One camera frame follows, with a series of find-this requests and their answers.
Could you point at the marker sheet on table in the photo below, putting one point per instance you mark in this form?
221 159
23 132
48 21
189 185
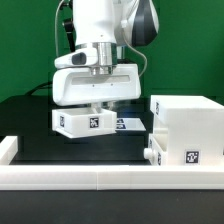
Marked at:
130 124

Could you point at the white drawer tray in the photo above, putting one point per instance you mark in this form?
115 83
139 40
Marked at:
83 122
156 152

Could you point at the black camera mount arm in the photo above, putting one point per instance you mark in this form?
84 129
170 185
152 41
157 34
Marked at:
69 27

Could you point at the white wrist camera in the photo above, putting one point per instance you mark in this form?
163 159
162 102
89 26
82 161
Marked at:
80 58

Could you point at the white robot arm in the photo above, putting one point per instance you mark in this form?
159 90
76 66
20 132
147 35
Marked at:
92 73

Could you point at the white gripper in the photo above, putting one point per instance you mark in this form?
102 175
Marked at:
75 86

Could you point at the white drawer cabinet box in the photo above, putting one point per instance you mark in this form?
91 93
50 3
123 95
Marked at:
194 126

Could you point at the white U-shaped table fence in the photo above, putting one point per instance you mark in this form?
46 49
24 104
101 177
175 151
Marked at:
62 177

